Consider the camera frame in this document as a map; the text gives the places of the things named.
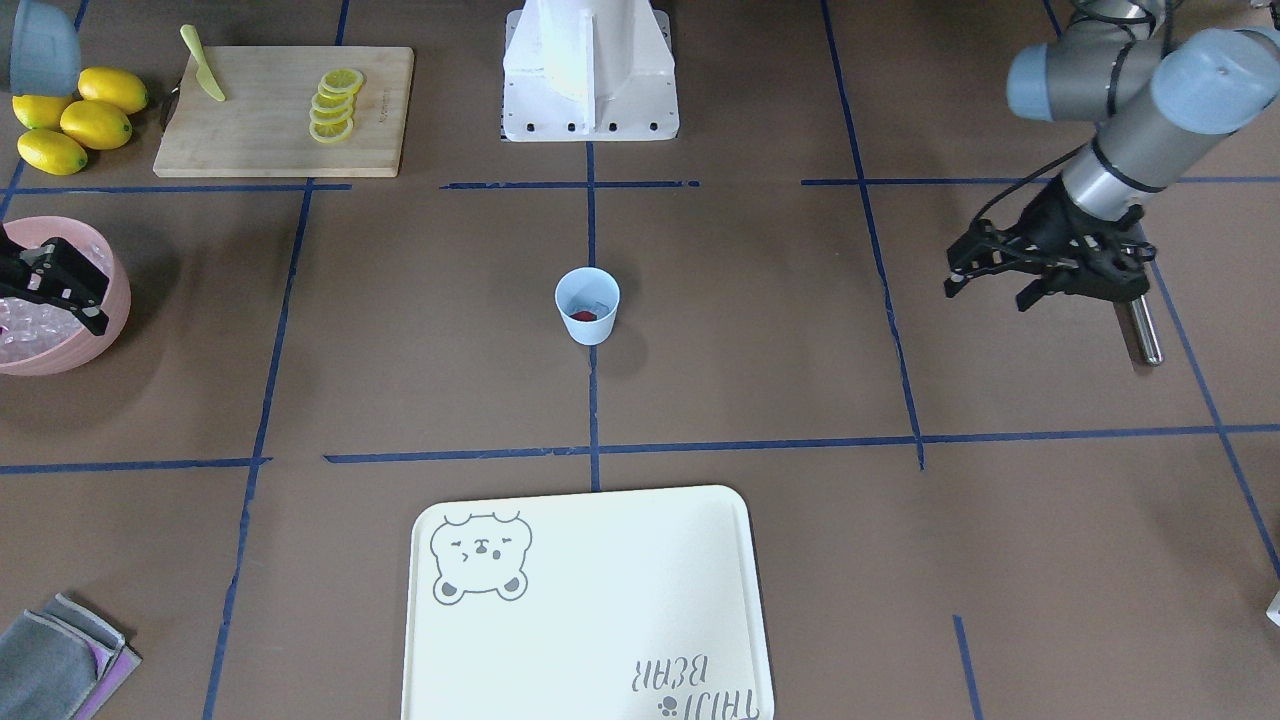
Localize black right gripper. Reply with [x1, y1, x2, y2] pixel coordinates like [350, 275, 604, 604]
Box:
[1, 238, 109, 337]

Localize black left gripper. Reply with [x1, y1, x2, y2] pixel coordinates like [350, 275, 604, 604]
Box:
[945, 181, 1151, 311]

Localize steel muddler black tip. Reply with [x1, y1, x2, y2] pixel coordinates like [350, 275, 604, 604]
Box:
[1115, 296, 1164, 368]

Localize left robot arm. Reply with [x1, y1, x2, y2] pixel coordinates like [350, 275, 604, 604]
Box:
[943, 1, 1279, 310]

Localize pile of ice cubes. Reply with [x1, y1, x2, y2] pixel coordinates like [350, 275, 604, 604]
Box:
[3, 238, 111, 364]

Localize light blue cup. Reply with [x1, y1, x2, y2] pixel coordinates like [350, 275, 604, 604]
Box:
[554, 266, 621, 346]

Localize pink bowl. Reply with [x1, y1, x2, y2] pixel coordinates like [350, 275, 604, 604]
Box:
[3, 217, 132, 375]

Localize wooden cutting board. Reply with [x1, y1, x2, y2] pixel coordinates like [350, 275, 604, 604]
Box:
[154, 46, 415, 178]

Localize yellow-green knife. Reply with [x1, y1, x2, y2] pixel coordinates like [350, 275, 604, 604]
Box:
[179, 24, 227, 102]

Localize lemon slices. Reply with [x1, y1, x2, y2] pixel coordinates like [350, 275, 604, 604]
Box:
[307, 67, 366, 143]

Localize grey folded cloth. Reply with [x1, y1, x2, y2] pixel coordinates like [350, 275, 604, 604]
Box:
[1, 593, 142, 719]

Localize cream bear tray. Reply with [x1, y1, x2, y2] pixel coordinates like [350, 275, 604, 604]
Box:
[399, 486, 776, 719]

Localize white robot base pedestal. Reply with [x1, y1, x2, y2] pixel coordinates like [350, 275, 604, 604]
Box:
[500, 1, 680, 143]

